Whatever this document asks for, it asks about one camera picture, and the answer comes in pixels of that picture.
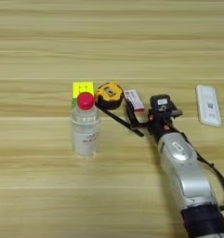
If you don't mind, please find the white rectangular device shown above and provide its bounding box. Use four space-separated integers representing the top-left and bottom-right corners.
195 84 223 128

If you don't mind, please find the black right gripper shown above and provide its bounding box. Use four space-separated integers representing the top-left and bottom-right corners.
125 98 184 143

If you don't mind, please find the clear bottle with red cap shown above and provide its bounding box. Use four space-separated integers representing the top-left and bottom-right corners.
70 91 101 158

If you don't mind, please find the yellow black tape measure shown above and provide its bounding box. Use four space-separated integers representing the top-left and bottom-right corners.
94 81 146 139

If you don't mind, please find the small red white box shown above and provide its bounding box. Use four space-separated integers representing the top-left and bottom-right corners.
123 88 146 113

